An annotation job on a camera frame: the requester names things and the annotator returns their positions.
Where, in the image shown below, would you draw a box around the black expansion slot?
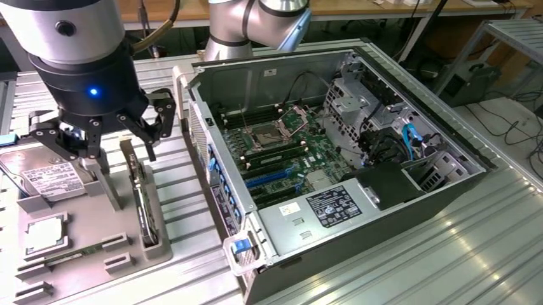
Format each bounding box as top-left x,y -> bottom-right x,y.
249,184 -> 298,198
253,190 -> 302,208

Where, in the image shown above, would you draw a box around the green RAM stick bare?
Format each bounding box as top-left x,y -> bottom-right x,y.
41,246 -> 105,264

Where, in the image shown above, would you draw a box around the blue flat wire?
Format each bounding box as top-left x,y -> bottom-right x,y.
400,122 -> 425,163

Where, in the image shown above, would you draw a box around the wooden desk white frame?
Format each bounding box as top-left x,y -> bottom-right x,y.
120,0 -> 533,64

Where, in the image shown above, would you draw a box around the green graphics card black fan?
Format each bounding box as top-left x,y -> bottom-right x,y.
117,135 -> 161,249

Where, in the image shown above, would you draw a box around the metal slat shelf frame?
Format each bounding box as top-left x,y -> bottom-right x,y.
436,17 -> 543,96

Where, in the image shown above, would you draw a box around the silver hard disk white label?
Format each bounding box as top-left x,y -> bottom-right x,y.
0,149 -> 96,203

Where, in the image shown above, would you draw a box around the black RAM slot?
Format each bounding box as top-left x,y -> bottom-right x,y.
222,107 -> 280,124
226,112 -> 284,130

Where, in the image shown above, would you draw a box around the silver CPU chip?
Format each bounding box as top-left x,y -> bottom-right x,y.
24,217 -> 69,252

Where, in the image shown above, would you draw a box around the black plastic air shroud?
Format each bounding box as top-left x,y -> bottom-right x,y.
341,161 -> 425,212

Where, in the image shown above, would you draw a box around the blue expansion slot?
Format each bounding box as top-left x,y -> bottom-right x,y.
244,166 -> 294,189

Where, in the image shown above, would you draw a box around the green motherboard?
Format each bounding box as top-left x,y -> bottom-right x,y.
220,101 -> 353,209

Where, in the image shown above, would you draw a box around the black floor cables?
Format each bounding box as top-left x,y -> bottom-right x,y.
464,90 -> 543,159

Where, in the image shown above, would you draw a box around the grey plastic parts rack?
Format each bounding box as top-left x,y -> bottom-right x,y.
0,148 -> 173,305

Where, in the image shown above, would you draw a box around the thin metal locking lever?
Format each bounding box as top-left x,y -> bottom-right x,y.
238,104 -> 252,132

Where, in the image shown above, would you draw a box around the metal socket cover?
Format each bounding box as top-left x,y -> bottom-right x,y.
274,106 -> 317,135

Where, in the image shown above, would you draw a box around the CPU socket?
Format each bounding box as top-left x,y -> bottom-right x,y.
249,125 -> 294,149

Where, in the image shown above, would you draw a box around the thick yellow black robot hose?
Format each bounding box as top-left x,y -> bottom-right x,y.
129,0 -> 182,52

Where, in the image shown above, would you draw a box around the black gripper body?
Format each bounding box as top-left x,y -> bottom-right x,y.
28,41 -> 150,134

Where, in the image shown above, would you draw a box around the silver perforated disk bay cage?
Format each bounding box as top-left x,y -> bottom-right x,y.
321,78 -> 408,159

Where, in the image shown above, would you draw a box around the RAM stick with label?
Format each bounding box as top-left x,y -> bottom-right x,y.
244,147 -> 308,170

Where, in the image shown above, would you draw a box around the open black PC case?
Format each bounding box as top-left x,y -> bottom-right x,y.
172,37 -> 500,304

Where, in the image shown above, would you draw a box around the silver power supply unit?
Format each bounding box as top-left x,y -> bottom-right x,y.
256,178 -> 385,257

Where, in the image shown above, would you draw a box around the black box device on floor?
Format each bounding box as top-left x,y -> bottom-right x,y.
440,62 -> 501,107

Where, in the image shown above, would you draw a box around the thin hanging cable metal plug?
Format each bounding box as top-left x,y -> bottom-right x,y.
138,0 -> 165,58

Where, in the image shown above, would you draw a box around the silver chipset heatsink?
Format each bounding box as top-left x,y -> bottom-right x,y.
305,170 -> 336,189

